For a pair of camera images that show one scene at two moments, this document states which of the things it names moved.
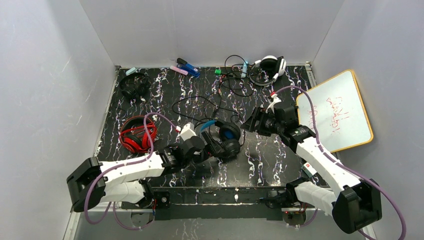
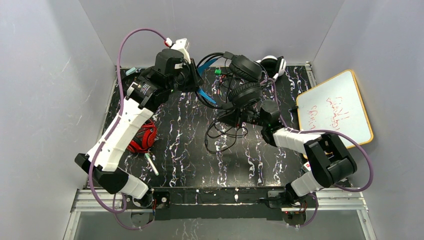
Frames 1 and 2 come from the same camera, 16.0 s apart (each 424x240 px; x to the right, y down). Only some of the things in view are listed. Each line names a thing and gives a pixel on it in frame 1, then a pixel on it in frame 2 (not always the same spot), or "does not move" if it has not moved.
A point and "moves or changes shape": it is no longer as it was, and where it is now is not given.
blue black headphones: x=230 y=137 moves or changes shape
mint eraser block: x=130 y=71 does not move
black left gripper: x=208 y=145 → x=193 y=77
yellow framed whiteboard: x=342 y=120 does not move
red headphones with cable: x=133 y=134 does not move
